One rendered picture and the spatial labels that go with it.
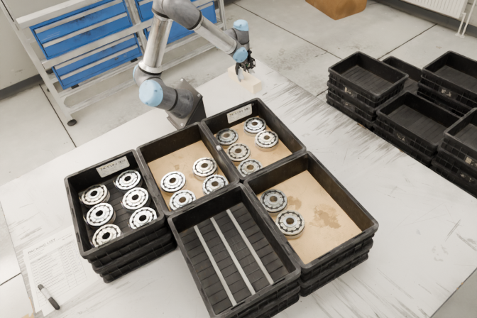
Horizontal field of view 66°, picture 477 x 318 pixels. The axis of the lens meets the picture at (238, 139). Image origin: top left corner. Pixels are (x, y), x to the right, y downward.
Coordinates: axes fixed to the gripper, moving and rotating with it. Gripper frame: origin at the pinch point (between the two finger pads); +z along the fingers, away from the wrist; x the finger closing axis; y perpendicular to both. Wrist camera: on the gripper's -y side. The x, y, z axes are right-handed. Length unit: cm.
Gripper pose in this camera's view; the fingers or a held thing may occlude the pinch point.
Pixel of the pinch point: (244, 77)
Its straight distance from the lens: 216.4
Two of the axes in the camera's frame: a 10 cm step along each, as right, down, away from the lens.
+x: 7.9, -4.9, 3.8
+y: 6.1, 5.2, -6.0
